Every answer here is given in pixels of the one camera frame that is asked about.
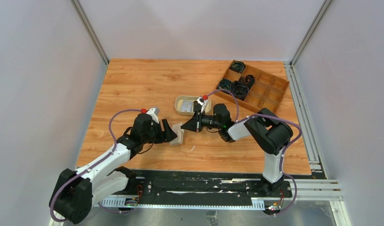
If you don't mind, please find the beige oval tray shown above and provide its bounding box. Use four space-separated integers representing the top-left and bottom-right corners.
175 95 202 116

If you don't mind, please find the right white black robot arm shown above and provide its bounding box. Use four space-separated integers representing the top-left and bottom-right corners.
181 104 293 197

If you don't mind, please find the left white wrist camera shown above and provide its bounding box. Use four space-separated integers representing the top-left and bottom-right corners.
146 107 159 124

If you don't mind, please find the left corner aluminium post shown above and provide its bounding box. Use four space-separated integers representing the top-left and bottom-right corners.
70 0 110 67

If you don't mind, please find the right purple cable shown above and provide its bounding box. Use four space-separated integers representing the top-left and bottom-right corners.
202 89 303 215

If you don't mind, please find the right corner aluminium post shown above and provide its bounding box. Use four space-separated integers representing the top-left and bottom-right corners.
289 0 334 67

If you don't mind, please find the dark coiled belt front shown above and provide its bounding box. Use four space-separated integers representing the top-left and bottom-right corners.
230 81 250 101

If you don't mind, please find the black coiled belt top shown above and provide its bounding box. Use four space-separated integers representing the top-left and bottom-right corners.
229 61 246 73

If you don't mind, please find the brown wooden compartment box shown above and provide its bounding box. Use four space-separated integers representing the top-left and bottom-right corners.
215 60 289 113

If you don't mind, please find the blue coiled belt left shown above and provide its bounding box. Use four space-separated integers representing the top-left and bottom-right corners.
217 79 232 94

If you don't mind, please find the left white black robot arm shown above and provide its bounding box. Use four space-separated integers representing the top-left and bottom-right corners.
49 109 178 224

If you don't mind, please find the aluminium front rail frame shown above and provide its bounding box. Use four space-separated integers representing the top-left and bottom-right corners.
48 174 352 226

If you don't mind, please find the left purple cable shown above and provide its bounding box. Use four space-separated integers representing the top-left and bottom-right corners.
49 109 148 223

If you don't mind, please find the black coiled belt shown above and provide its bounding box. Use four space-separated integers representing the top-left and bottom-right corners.
243 74 256 88
229 61 246 73

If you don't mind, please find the black coiled belt middle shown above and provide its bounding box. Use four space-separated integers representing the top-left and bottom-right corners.
243 74 256 88

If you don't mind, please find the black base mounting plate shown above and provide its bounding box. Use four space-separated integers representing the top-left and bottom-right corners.
115 169 293 207

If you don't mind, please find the purple cable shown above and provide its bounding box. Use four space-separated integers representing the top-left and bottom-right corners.
202 89 303 215
49 109 148 223

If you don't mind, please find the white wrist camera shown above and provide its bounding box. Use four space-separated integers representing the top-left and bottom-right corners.
146 107 159 124
196 97 211 113

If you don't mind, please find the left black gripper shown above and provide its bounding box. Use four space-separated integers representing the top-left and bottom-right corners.
142 119 177 144

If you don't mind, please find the white leather card holder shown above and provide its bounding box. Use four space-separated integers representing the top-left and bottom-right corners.
169 123 184 145

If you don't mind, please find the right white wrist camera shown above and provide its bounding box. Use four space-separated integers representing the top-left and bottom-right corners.
196 97 211 113

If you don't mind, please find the corner aluminium post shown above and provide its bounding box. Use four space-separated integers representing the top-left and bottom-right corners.
70 0 110 67
289 0 334 67

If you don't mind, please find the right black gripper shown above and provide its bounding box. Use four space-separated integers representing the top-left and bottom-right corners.
182 108 223 132

